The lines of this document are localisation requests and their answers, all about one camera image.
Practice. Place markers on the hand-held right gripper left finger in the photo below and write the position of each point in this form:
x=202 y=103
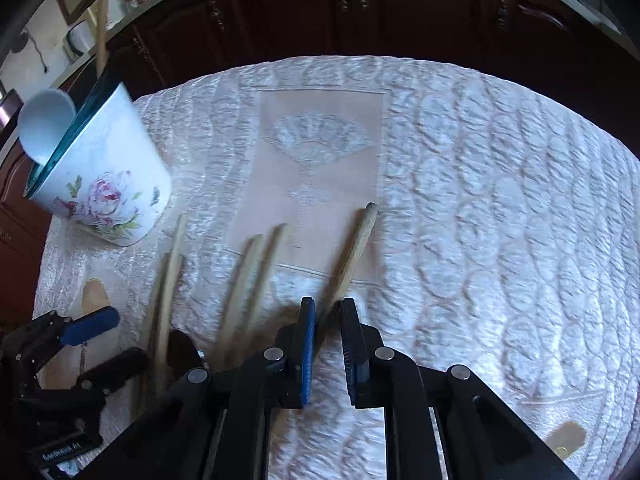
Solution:
x=307 y=350

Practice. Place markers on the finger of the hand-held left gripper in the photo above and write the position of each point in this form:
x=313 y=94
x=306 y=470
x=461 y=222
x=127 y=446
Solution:
x=115 y=367
x=90 y=325

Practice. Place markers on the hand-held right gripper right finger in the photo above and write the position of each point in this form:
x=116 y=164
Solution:
x=350 y=355

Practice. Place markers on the floral ceramic utensil cup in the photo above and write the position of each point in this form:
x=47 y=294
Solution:
x=115 y=160

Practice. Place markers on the flat wooden spatula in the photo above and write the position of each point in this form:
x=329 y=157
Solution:
x=93 y=294

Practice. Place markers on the white embossed tablecloth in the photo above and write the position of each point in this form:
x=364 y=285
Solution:
x=475 y=210

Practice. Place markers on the white ceramic spoon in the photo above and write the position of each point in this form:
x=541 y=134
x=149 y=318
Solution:
x=45 y=120

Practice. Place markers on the small flat wooden piece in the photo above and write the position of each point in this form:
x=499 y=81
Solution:
x=565 y=437

